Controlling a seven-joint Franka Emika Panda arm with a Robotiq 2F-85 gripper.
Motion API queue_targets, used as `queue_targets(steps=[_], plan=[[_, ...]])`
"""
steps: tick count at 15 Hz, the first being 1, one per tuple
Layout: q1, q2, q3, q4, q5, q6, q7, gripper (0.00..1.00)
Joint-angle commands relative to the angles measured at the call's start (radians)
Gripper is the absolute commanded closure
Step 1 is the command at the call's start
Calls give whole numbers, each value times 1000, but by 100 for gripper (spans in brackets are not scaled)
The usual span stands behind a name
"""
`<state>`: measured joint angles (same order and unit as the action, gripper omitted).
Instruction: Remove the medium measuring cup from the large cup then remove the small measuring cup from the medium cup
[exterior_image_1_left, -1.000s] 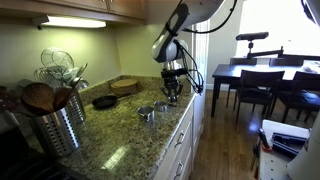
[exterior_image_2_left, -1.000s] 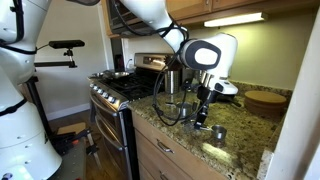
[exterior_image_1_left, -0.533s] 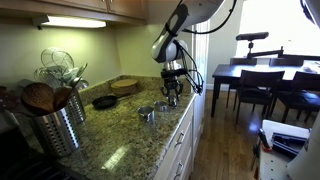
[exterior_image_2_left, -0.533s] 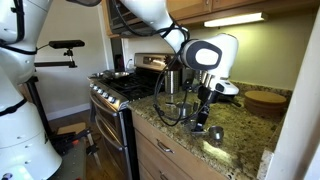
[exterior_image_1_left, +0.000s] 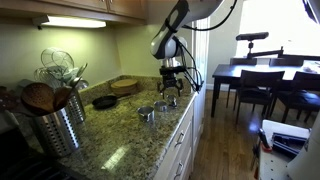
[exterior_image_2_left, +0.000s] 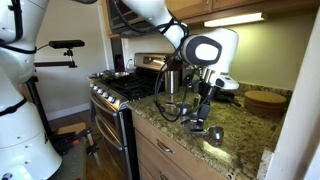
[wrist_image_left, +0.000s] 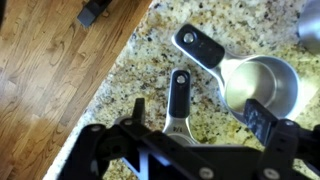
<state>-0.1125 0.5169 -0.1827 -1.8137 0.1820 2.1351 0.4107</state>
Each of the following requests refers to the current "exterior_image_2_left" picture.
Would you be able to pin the flat cardboard piece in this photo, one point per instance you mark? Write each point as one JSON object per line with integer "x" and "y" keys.
{"x": 71, "y": 128}

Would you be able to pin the steel range hood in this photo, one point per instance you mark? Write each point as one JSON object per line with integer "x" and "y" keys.
{"x": 123, "y": 23}

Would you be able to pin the white door panel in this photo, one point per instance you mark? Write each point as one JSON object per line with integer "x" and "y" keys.
{"x": 293, "y": 116}

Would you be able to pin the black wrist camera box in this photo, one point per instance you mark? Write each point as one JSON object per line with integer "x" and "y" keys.
{"x": 189, "y": 80}

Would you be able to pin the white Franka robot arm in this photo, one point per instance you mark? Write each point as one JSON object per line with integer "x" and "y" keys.
{"x": 230, "y": 43}

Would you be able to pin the stainless gas stove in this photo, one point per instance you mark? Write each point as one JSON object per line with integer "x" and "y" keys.
{"x": 113, "y": 100}

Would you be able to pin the small steel measuring cup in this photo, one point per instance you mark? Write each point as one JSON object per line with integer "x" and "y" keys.
{"x": 216, "y": 133}

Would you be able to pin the black red hand tool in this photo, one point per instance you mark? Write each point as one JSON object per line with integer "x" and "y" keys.
{"x": 78, "y": 140}

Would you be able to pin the steel frying pan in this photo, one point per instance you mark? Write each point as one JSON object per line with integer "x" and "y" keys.
{"x": 116, "y": 74}

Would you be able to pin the white perforated robot table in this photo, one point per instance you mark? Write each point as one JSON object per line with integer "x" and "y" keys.
{"x": 71, "y": 163}

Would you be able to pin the large perforated steel utensil holder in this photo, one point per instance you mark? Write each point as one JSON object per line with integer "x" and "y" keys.
{"x": 172, "y": 83}

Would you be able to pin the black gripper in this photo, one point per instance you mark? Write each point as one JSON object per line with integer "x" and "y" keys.
{"x": 209, "y": 96}

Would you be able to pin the wooden upper cabinets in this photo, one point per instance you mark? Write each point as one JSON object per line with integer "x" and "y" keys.
{"x": 233, "y": 6}

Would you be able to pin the black stereo camera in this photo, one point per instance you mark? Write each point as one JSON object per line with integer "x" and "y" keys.
{"x": 66, "y": 44}

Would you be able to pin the black cast iron skillet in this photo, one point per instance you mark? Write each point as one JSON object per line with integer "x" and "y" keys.
{"x": 230, "y": 98}

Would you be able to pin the black camera stand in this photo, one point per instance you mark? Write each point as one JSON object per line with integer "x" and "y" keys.
{"x": 50, "y": 63}

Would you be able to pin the under-cabinet strip light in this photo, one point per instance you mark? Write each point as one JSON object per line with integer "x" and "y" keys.
{"x": 235, "y": 19}

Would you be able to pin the base cabinet with drawers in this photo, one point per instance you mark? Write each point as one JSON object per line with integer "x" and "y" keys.
{"x": 166, "y": 163}

